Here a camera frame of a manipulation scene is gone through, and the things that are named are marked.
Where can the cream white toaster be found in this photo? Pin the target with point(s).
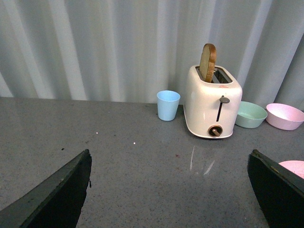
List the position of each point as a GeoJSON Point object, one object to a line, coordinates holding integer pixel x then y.
{"type": "Point", "coordinates": [211, 109]}

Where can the pink bowl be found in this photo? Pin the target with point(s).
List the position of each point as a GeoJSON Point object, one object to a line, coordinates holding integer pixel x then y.
{"type": "Point", "coordinates": [284, 117]}

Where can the light blue cup behind toaster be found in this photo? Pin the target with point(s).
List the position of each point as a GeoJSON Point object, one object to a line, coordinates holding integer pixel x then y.
{"type": "Point", "coordinates": [167, 103]}

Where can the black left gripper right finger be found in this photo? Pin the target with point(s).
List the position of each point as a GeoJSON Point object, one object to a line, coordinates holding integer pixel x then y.
{"type": "Point", "coordinates": [279, 192]}

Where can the grey curtain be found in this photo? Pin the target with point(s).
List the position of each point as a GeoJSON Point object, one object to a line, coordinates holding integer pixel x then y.
{"type": "Point", "coordinates": [128, 50]}

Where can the green bowl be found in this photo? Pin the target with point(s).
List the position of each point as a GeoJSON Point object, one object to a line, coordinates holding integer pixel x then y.
{"type": "Point", "coordinates": [250, 115]}

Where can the brown bread slice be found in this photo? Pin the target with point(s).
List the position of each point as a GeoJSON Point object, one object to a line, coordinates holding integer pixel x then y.
{"type": "Point", "coordinates": [207, 62]}

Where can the pink plate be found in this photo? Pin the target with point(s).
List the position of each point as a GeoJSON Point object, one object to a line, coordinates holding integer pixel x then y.
{"type": "Point", "coordinates": [295, 166]}

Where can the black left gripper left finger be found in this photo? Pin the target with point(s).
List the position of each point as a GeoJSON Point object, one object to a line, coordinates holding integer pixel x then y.
{"type": "Point", "coordinates": [56, 202]}

